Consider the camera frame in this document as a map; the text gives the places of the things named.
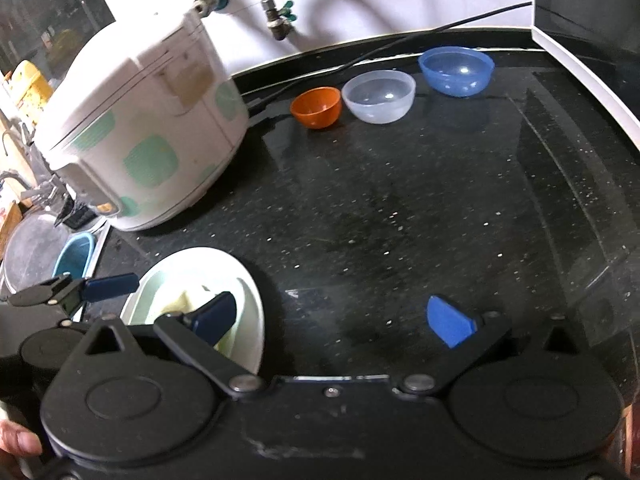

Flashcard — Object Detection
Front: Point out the white microwave oven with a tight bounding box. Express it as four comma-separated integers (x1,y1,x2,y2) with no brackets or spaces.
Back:
531,0,640,153

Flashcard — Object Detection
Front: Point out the steel sink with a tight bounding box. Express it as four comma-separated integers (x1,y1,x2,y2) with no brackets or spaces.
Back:
0,210,112,321

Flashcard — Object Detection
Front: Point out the yellow oil bottle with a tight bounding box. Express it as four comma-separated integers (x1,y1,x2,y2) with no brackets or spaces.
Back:
7,60,55,126

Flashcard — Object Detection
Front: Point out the yellow flower-shaped plate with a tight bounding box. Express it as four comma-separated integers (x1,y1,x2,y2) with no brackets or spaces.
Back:
160,285,237,352

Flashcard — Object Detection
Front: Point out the black dish rack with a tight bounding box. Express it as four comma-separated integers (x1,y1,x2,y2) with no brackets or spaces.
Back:
55,195,108,231

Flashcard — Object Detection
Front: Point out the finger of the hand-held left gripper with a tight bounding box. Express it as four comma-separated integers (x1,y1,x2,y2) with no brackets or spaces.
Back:
7,272,141,318

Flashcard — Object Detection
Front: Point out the small orange bowl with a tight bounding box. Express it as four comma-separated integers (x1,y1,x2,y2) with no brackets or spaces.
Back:
290,87,343,130

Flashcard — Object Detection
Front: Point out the clear plastic bowl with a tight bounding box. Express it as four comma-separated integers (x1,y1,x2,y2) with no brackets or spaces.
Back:
342,71,416,125

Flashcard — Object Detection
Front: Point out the blue plastic basin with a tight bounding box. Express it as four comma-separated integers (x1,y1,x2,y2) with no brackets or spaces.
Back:
52,232,97,281

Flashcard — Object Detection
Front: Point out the blue plastic bowl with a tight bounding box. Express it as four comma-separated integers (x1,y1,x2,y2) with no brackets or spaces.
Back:
418,47,496,98

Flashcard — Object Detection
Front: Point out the white rice cooker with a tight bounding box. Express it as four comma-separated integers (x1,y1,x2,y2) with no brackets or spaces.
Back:
36,7,251,232

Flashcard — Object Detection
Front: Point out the person's left hand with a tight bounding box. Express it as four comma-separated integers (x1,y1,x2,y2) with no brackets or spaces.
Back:
0,420,43,480

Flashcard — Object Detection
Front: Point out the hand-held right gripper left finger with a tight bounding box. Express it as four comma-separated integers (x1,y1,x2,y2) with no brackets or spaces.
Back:
75,291,266,401

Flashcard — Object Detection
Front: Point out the clear round lid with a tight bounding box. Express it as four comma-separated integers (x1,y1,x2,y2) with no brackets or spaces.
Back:
2,212,71,293

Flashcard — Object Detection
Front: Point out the brass gas valve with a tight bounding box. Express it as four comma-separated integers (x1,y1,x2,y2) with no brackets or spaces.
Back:
254,0,293,41

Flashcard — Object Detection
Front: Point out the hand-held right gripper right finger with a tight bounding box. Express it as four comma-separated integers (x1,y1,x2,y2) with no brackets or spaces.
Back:
395,296,583,398

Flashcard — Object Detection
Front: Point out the green square plate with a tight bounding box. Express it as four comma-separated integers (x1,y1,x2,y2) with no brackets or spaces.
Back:
131,265,251,356

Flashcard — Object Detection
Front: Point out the wicker basket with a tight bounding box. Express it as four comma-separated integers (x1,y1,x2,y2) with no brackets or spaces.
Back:
0,200,23,241

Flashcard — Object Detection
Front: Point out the white round plate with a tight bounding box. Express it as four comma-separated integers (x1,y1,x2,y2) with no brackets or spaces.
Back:
120,246,266,376

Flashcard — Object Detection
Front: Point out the steel faucet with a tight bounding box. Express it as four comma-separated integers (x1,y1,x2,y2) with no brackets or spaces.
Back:
0,127,68,208

